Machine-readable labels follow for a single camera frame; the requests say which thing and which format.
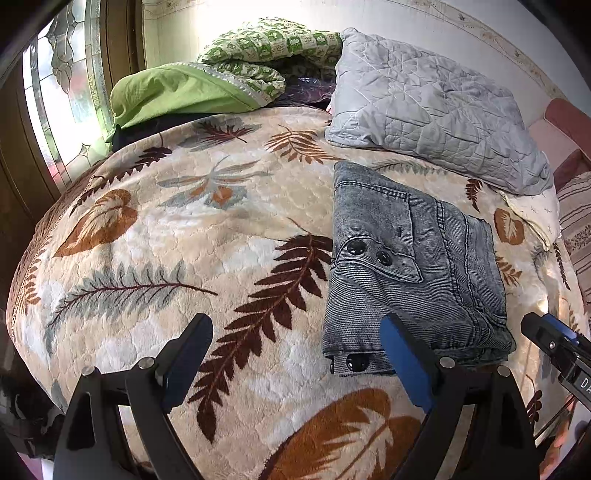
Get green patterned quilt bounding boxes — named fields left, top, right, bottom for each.
left=196, top=17, right=343, bottom=104

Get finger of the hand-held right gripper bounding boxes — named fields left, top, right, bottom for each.
left=541, top=313, right=591, bottom=348
left=521, top=312, right=572, bottom=367

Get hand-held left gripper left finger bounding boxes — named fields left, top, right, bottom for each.
left=54, top=313, right=214, bottom=480

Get plain green cloth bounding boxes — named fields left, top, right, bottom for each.
left=105, top=62, right=262, bottom=139

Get black cloth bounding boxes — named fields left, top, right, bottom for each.
left=111, top=113, right=195, bottom=151

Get striped pink sofa cushions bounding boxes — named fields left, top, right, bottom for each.
left=529, top=98, right=591, bottom=190

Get blue denim pants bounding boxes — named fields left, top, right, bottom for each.
left=322, top=161, right=517, bottom=376

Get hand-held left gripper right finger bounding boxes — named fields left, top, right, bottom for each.
left=379, top=313, right=541, bottom=480

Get stained glass window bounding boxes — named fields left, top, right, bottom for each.
left=23, top=0, right=116, bottom=185

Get white cloth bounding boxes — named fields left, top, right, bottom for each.
left=503, top=185, right=561, bottom=250

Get leaf print blanket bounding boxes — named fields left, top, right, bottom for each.
left=7, top=111, right=587, bottom=480

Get purple cloth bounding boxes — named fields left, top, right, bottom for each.
left=277, top=76, right=335, bottom=109

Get grey quilted pillow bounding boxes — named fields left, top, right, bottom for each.
left=324, top=28, right=555, bottom=195

